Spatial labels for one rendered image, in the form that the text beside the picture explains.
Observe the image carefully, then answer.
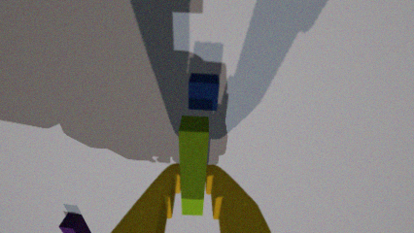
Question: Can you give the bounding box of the small dark blue cube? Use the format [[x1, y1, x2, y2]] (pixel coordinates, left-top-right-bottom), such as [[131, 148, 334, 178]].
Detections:
[[189, 73, 220, 111]]

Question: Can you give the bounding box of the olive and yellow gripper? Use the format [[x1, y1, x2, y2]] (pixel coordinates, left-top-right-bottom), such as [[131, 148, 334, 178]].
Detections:
[[111, 163, 271, 233]]

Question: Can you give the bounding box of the purple rod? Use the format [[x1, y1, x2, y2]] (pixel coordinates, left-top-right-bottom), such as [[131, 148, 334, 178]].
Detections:
[[59, 213, 91, 233]]

